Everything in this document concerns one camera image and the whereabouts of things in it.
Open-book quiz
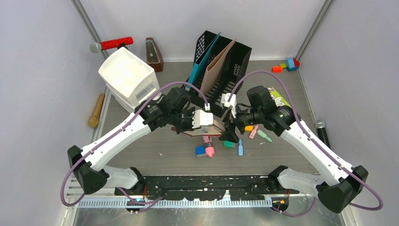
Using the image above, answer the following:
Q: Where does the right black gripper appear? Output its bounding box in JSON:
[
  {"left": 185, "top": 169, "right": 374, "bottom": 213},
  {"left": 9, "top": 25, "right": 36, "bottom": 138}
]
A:
[{"left": 219, "top": 103, "right": 263, "bottom": 143}]

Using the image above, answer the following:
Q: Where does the red brown book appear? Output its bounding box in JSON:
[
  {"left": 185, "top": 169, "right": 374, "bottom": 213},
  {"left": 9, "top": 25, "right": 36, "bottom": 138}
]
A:
[{"left": 183, "top": 120, "right": 224, "bottom": 137}]

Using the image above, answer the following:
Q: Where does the pink cardboard folder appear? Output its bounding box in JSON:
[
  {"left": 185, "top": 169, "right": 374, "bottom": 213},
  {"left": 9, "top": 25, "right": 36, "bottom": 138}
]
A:
[{"left": 200, "top": 39, "right": 236, "bottom": 95}]

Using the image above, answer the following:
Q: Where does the green illustrated book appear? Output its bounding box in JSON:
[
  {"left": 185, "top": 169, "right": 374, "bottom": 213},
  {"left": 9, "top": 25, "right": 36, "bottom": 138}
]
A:
[{"left": 268, "top": 86, "right": 291, "bottom": 107}]

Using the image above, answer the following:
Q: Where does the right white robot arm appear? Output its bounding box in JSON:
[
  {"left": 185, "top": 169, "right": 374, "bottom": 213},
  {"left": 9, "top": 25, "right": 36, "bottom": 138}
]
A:
[{"left": 219, "top": 86, "right": 368, "bottom": 213}]

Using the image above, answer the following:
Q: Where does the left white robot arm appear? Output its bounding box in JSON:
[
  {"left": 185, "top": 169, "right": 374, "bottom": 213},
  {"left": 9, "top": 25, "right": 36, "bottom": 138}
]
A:
[{"left": 66, "top": 87, "right": 209, "bottom": 195}]

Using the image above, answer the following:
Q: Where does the green eraser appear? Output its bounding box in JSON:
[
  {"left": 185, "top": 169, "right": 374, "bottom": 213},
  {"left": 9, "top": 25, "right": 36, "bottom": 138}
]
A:
[{"left": 223, "top": 141, "right": 235, "bottom": 148}]

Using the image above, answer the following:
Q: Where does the orange eraser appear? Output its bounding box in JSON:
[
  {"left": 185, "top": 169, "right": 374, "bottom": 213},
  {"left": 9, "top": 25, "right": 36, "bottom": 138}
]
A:
[{"left": 245, "top": 125, "right": 254, "bottom": 132}]

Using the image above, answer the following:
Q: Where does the blue eraser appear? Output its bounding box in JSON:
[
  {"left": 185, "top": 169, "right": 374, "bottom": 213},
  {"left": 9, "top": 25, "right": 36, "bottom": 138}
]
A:
[{"left": 195, "top": 146, "right": 206, "bottom": 157}]

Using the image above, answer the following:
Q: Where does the teal folder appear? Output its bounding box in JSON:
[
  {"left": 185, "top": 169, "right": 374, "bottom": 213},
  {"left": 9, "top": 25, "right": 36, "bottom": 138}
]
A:
[{"left": 188, "top": 31, "right": 220, "bottom": 84}]

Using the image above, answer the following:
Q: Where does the black mesh file organizer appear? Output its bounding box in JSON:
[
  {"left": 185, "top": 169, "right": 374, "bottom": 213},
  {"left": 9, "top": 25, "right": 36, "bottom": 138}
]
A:
[{"left": 182, "top": 35, "right": 252, "bottom": 118}]

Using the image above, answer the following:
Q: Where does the white plastic drawer unit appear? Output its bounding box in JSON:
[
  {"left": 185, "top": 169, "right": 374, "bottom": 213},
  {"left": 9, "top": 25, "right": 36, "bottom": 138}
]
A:
[{"left": 98, "top": 47, "right": 160, "bottom": 113}]

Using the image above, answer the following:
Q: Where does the brown wooden metronome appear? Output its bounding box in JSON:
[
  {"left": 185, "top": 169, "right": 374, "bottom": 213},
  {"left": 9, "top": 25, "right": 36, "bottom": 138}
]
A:
[{"left": 145, "top": 37, "right": 164, "bottom": 73}]

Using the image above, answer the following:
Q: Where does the orange toy block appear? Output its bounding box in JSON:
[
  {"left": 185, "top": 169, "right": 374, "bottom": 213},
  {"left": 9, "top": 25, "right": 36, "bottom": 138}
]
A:
[{"left": 272, "top": 66, "right": 283, "bottom": 73}]

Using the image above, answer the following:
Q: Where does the green toy block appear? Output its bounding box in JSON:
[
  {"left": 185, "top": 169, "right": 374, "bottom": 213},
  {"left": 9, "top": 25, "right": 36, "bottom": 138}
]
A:
[{"left": 279, "top": 63, "right": 287, "bottom": 69}]

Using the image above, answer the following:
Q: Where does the black microphone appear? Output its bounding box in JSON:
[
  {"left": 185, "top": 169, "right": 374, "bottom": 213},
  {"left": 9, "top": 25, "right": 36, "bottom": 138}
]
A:
[{"left": 315, "top": 121, "right": 330, "bottom": 148}]

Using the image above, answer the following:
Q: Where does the blue red toy block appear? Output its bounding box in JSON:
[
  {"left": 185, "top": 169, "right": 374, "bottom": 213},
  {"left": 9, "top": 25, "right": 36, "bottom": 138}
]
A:
[{"left": 286, "top": 58, "right": 300, "bottom": 72}]

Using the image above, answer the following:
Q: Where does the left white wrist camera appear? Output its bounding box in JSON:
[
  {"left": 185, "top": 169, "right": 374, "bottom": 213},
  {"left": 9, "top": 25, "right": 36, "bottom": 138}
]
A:
[{"left": 192, "top": 104, "right": 214, "bottom": 129}]

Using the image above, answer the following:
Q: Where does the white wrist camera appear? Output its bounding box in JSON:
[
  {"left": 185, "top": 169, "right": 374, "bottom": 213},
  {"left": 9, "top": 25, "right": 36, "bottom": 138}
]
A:
[
  {"left": 192, "top": 104, "right": 214, "bottom": 129},
  {"left": 220, "top": 93, "right": 237, "bottom": 118}
]

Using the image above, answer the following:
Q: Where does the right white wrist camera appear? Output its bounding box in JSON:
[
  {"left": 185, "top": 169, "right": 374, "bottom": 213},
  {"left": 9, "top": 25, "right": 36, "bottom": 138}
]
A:
[{"left": 220, "top": 93, "right": 237, "bottom": 118}]

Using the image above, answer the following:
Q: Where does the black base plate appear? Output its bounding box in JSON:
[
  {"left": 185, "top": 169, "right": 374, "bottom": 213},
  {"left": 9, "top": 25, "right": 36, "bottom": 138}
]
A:
[{"left": 125, "top": 175, "right": 299, "bottom": 201}]

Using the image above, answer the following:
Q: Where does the red handled microphone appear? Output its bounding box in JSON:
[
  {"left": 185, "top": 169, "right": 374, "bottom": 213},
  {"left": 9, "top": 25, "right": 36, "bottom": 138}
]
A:
[{"left": 89, "top": 37, "right": 134, "bottom": 53}]

